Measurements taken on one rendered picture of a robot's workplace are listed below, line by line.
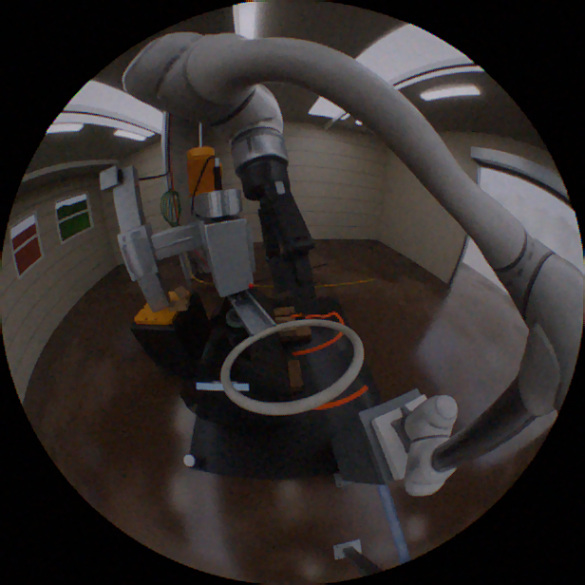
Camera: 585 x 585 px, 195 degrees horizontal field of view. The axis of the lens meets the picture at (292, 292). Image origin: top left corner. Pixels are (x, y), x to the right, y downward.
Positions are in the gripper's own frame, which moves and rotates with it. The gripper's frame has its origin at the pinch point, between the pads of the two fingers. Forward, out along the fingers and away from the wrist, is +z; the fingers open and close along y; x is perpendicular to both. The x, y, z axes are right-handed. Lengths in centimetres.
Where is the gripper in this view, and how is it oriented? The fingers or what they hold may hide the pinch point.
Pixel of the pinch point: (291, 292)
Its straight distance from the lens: 27.8
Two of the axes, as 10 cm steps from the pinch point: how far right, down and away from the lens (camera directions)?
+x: -9.4, 2.7, -2.3
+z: 2.2, 9.5, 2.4
